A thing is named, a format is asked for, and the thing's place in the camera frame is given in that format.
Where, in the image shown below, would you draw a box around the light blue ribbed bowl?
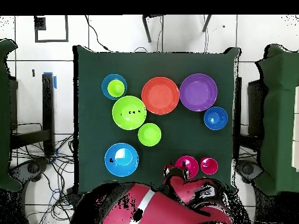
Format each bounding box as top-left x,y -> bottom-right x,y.
101,73 -> 128,100

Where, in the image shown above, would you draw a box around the small dark blue bowl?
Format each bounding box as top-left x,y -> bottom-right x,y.
203,106 -> 229,131

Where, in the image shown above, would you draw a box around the green cloth side table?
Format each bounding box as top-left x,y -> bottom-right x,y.
255,44 -> 299,197
0,38 -> 23,192

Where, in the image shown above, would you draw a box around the large green bowl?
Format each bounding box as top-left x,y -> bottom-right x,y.
112,95 -> 147,131

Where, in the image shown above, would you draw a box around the orange bowl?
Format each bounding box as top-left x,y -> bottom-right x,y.
141,76 -> 180,116

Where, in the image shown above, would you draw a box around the green cup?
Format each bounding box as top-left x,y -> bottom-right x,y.
107,79 -> 126,98

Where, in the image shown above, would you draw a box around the black box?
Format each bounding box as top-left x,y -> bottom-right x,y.
66,186 -> 82,206

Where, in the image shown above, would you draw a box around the small green bowl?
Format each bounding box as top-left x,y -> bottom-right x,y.
137,122 -> 162,147

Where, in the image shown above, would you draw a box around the pink bowl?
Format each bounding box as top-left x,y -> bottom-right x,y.
175,155 -> 200,179

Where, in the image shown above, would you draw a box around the tangle of black cables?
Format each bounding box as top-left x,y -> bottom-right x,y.
11,122 -> 78,224

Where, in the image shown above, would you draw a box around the dark green tablecloth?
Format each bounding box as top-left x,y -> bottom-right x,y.
73,45 -> 241,194

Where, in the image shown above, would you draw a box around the black pedestal leg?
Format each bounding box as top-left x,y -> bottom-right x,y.
10,157 -> 50,184
236,159 -> 263,184

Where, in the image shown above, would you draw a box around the pink cup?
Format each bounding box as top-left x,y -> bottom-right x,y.
200,157 -> 219,176

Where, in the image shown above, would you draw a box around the black tape square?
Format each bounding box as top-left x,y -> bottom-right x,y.
34,15 -> 69,43

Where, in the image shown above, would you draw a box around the black metal frame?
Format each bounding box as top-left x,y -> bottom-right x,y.
9,73 -> 55,156

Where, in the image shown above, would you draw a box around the white boxes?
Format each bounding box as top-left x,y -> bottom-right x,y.
291,86 -> 299,172

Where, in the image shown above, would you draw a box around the black floor cable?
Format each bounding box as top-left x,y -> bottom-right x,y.
84,15 -> 112,52

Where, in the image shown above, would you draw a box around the large blue bowl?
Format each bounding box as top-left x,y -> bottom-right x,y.
104,142 -> 140,177

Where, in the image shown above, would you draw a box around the purple bowl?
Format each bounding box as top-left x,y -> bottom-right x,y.
179,73 -> 218,112

